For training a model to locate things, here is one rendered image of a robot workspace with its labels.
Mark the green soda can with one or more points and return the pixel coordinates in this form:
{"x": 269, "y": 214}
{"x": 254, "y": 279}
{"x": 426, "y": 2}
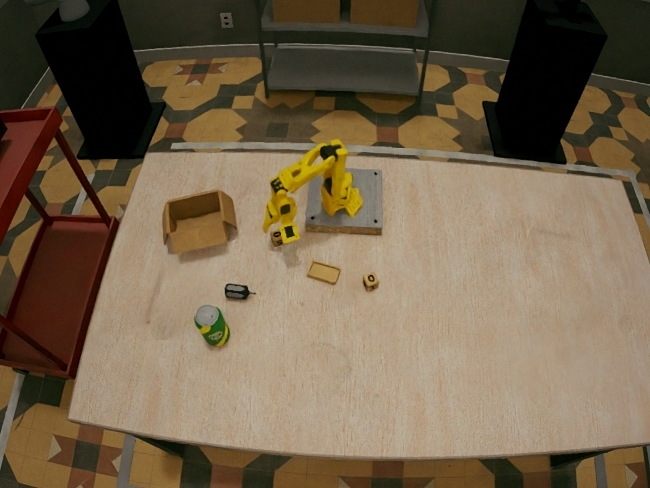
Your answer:
{"x": 212, "y": 325}

